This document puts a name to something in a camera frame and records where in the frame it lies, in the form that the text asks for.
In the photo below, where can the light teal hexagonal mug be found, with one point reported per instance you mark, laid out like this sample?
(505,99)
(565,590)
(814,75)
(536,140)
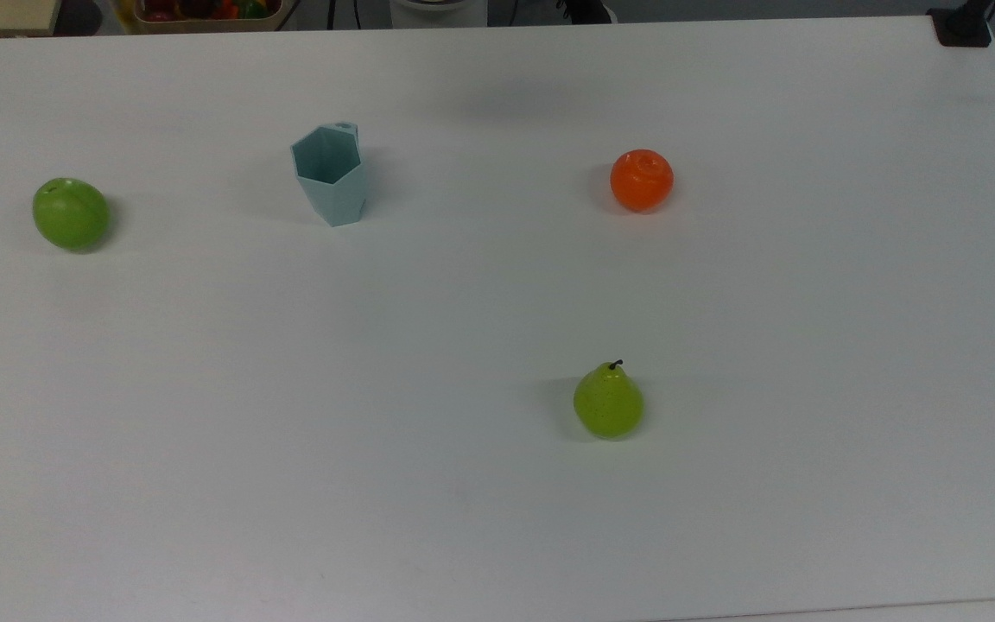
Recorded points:
(333,186)

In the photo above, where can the yellow-green plastic pear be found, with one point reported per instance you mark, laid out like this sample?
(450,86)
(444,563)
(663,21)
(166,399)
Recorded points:
(607,406)

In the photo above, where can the orange plastic fruit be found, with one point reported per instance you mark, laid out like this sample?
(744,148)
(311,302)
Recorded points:
(641,181)

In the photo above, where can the bin of toy fruit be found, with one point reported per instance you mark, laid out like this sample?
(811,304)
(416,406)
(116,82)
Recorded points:
(204,13)

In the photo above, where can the green plastic apple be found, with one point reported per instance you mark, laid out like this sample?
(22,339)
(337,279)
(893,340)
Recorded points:
(71,216)

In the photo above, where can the black table clamp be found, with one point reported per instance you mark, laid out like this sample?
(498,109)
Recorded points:
(962,26)

